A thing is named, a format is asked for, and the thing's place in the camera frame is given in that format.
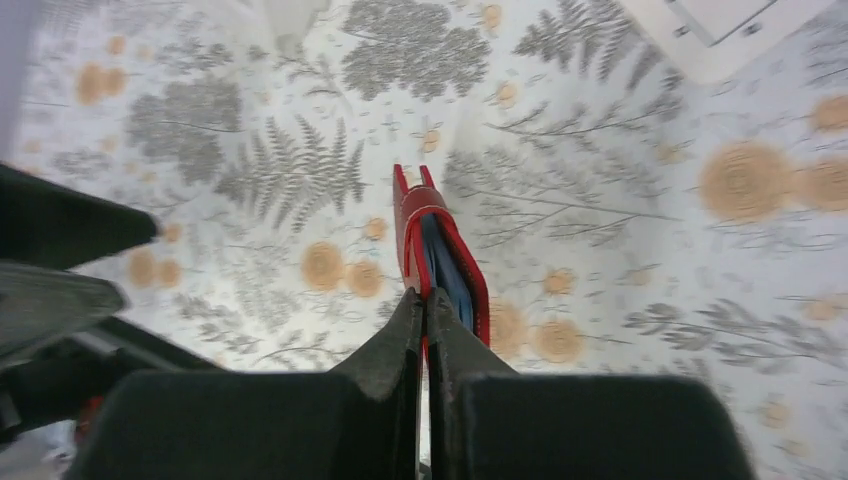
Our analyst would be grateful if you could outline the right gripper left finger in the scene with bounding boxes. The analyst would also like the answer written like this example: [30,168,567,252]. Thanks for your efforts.
[66,290,424,479]

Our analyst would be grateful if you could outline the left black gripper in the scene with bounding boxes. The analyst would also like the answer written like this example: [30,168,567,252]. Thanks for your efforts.
[1,166,219,458]

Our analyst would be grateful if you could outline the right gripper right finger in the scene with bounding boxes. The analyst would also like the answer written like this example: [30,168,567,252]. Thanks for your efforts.
[426,289,755,479]

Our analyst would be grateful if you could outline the red leather card holder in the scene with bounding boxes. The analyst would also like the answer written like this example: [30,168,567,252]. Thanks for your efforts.
[393,164,490,346]

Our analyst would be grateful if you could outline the white plastic divided tray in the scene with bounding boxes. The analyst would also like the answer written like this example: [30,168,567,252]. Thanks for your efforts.
[618,0,833,85]

